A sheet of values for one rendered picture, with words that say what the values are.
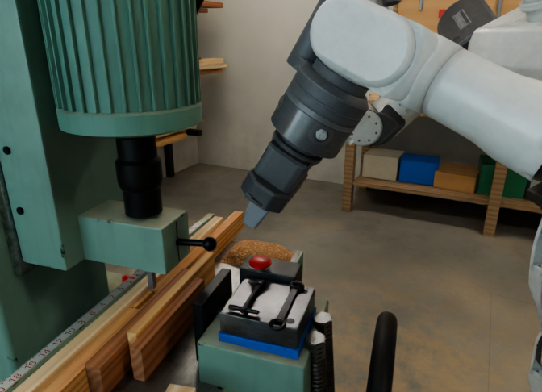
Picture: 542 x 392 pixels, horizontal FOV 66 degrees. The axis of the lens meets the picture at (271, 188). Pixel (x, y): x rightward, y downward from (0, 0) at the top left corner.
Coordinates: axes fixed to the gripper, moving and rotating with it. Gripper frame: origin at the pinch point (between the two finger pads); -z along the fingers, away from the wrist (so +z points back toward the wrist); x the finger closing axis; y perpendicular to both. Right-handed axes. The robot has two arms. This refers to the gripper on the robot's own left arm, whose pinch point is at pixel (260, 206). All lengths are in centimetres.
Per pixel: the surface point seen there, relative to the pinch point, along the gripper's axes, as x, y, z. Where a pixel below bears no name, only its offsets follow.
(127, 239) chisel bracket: -4.4, 12.5, -13.6
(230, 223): 25.7, 6.1, -22.0
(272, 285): -2.1, -7.0, -7.6
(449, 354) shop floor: 118, -93, -74
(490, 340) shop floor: 133, -109, -64
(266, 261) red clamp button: -0.4, -4.6, -6.2
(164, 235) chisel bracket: -4.0, 8.3, -9.7
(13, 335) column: -10.8, 19.9, -35.8
